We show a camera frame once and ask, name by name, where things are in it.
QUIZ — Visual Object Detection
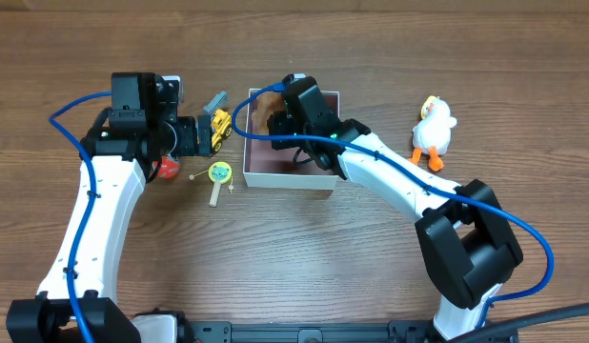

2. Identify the yellow toy crane truck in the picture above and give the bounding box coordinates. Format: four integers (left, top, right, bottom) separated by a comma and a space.
203, 91, 233, 154

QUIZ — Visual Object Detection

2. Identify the brown plush toy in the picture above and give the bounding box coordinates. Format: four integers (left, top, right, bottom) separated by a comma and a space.
252, 91, 286, 135

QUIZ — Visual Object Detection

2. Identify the red toy ball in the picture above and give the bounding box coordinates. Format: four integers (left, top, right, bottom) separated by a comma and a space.
152, 155, 181, 179

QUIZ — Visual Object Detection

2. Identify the yellow wooden rattle drum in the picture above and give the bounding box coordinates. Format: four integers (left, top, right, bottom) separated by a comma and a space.
189, 161, 234, 208

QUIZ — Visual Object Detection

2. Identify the white plush duck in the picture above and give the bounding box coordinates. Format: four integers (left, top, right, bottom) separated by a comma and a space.
409, 95, 457, 172

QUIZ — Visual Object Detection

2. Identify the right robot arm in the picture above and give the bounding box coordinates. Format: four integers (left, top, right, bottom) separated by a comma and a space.
267, 75, 523, 339

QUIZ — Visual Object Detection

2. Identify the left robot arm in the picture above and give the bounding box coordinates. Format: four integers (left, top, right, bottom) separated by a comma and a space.
6, 72, 200, 342

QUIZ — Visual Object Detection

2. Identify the white box with pink interior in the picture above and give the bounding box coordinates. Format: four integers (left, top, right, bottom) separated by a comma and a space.
243, 99, 339, 191

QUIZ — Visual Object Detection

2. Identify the left blue cable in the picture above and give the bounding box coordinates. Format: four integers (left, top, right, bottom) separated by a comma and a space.
48, 91, 114, 343

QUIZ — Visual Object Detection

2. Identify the blue cable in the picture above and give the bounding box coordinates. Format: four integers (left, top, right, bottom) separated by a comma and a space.
231, 81, 556, 330
48, 91, 114, 343

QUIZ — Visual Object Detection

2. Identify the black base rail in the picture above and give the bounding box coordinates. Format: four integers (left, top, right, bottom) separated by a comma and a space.
192, 320, 445, 343

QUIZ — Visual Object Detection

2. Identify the right blue cable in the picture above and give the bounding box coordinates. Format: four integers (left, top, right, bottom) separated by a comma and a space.
231, 81, 556, 330

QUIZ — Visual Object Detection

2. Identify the thick black cable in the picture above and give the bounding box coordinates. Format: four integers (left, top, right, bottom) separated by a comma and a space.
454, 300, 589, 343

